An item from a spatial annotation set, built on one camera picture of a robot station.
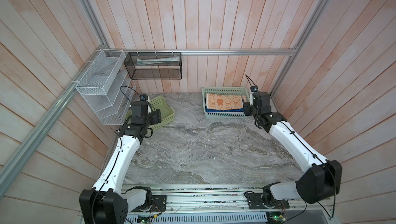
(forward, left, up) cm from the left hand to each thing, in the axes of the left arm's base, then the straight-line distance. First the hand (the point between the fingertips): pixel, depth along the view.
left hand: (151, 115), depth 79 cm
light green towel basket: (+18, -3, -21) cm, 28 cm away
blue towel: (+17, -39, -18) cm, 46 cm away
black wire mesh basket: (+42, +5, +2) cm, 42 cm away
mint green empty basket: (+28, -35, -9) cm, 46 cm away
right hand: (+8, -54, +2) cm, 54 cm away
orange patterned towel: (+25, -44, -17) cm, 53 cm away
